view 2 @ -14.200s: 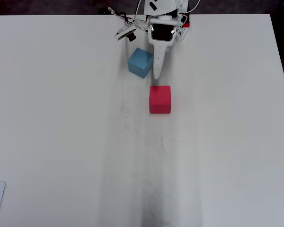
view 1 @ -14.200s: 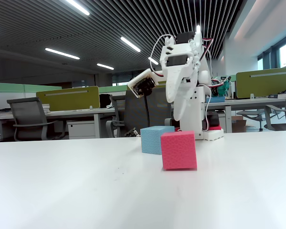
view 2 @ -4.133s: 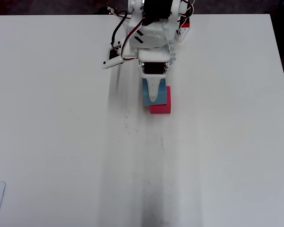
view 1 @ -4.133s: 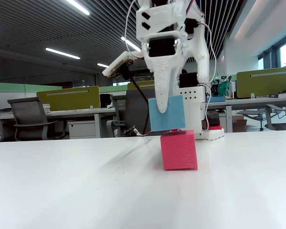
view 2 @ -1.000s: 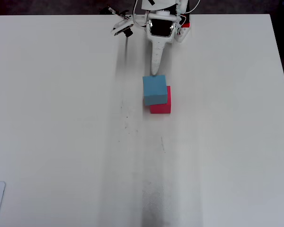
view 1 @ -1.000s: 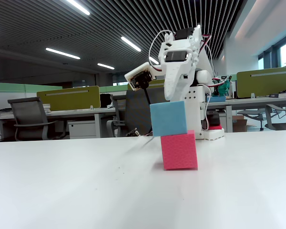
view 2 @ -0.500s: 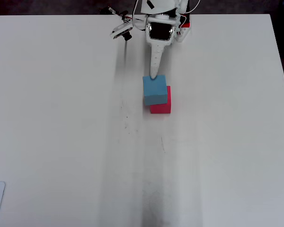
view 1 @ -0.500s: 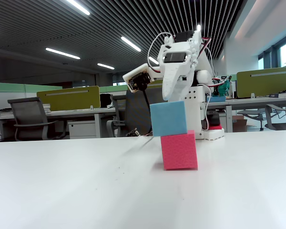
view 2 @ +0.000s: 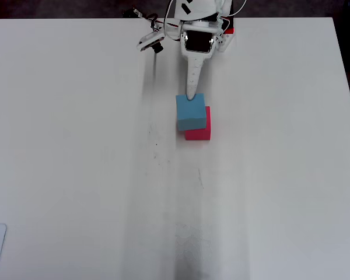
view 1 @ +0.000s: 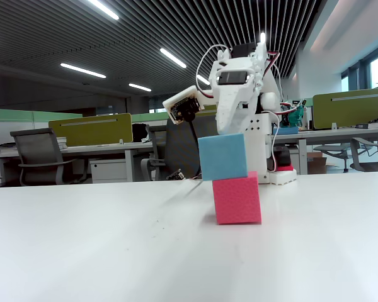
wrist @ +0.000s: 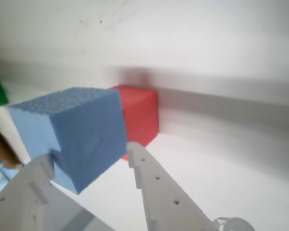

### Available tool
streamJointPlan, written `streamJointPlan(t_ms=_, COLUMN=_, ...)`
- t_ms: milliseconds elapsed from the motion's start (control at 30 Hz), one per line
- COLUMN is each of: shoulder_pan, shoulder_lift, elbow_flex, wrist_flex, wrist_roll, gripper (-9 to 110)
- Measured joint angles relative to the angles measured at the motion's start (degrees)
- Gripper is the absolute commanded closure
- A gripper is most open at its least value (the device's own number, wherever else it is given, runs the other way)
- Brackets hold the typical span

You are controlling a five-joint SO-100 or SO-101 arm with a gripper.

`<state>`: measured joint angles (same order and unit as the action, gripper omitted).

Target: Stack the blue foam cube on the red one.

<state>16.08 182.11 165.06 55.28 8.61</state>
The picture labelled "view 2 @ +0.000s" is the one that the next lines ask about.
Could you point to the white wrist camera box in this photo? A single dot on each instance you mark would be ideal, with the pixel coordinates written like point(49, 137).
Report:
point(148, 41)

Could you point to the white red black table clamp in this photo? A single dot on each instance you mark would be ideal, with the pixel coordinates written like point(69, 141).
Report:
point(226, 41)

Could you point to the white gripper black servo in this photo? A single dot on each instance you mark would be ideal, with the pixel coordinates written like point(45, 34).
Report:
point(197, 41)

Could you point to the red foam cube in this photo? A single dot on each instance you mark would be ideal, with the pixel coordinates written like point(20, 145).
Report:
point(198, 135)

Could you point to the blue foam cube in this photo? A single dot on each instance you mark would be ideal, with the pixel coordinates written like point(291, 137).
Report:
point(191, 113)

